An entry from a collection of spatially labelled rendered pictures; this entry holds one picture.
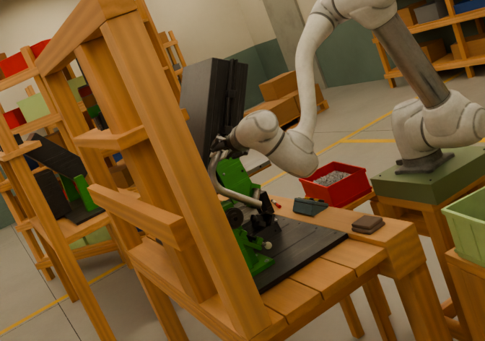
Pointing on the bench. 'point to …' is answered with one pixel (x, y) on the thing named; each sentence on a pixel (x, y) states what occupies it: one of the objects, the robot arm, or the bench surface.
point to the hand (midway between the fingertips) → (219, 153)
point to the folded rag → (367, 225)
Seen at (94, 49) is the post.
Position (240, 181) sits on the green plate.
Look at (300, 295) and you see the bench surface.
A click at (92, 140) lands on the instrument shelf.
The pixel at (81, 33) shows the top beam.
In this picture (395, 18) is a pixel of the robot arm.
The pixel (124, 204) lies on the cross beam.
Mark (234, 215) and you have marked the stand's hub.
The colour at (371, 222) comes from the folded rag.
